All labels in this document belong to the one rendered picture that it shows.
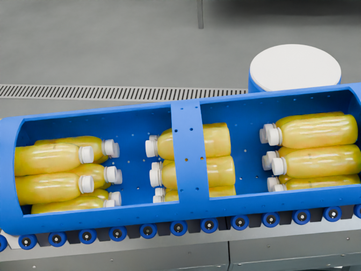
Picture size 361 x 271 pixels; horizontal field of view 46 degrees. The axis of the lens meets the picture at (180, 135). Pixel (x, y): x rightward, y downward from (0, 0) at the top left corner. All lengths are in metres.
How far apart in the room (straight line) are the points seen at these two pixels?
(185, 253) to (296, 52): 0.75
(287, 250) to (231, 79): 2.05
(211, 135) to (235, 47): 2.47
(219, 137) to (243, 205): 0.16
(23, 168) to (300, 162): 0.62
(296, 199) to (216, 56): 2.43
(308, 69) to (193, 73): 1.82
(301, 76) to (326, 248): 0.52
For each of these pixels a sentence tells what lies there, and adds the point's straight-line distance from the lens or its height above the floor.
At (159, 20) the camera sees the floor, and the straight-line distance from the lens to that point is 3.83.
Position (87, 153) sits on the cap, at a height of 1.16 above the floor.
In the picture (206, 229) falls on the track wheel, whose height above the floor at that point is 0.96.
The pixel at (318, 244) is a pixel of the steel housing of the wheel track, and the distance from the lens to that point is 1.16.
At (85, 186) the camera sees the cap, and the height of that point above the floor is 1.11.
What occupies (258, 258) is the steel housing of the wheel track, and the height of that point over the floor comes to 0.84.
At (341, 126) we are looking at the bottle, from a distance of 1.00.
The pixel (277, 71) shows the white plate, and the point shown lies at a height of 1.04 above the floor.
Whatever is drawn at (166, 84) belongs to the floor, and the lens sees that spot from 3.06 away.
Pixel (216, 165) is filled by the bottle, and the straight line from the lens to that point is 0.95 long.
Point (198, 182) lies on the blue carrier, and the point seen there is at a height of 1.16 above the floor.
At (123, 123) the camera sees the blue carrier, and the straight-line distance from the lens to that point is 1.12.
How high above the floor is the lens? 1.84
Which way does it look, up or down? 44 degrees down
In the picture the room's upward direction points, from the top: 7 degrees counter-clockwise
